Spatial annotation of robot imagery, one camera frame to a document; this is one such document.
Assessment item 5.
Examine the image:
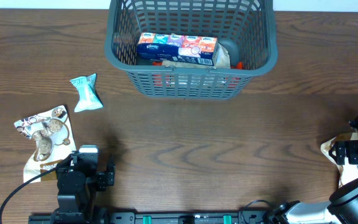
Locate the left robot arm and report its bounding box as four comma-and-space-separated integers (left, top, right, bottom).
50, 145, 116, 224

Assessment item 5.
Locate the beige paper pouch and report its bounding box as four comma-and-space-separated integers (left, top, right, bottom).
161, 35, 231, 68

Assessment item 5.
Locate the cookie snack bag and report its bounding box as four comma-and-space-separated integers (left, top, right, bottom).
14, 105, 76, 182

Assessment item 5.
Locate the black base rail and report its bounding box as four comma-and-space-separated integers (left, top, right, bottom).
28, 211, 270, 224

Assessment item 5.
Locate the teal wipes packet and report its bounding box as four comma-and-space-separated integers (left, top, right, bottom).
70, 73, 103, 113

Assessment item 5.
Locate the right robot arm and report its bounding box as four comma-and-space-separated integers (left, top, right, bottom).
264, 117, 358, 224

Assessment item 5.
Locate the cream brown snack bag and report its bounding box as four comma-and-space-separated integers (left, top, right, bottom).
320, 133, 358, 187

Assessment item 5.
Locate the orange brown snack bar pack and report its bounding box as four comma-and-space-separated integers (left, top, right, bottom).
152, 75, 241, 88

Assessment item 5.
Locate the grey plastic mesh basket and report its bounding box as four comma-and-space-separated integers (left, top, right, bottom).
104, 0, 278, 99

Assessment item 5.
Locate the Kleenex tissue multipack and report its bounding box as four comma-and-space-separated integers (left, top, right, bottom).
135, 32, 219, 67

